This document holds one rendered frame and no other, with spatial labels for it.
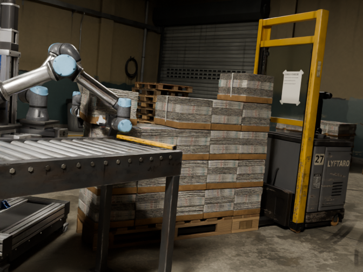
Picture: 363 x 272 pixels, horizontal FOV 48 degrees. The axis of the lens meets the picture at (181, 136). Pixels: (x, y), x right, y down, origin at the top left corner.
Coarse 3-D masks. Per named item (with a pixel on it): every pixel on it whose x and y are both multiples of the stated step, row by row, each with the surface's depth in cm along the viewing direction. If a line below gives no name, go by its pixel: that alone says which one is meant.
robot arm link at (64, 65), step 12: (60, 60) 214; (72, 60) 216; (36, 72) 214; (48, 72) 215; (60, 72) 214; (72, 72) 217; (0, 84) 211; (12, 84) 212; (24, 84) 214; (36, 84) 216; (0, 96) 210
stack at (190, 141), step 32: (96, 128) 266; (160, 128) 282; (192, 160) 301; (224, 160) 315; (160, 192) 290; (192, 192) 303; (224, 192) 319; (160, 224) 292; (192, 224) 307; (224, 224) 323
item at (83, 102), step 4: (84, 88) 283; (108, 88) 294; (84, 92) 283; (84, 96) 282; (84, 100) 282; (80, 104) 289; (84, 104) 280; (80, 108) 288; (84, 108) 280; (84, 112) 279
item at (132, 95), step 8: (96, 96) 259; (120, 96) 264; (128, 96) 266; (136, 96) 269; (96, 104) 257; (104, 104) 260; (136, 104) 271; (96, 112) 258; (104, 112) 260; (112, 112) 263
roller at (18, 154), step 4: (0, 148) 164; (4, 148) 163; (8, 148) 162; (4, 152) 160; (8, 152) 159; (12, 152) 158; (16, 152) 157; (20, 152) 156; (16, 156) 154; (20, 156) 153; (24, 156) 152; (28, 156) 151; (32, 156) 150
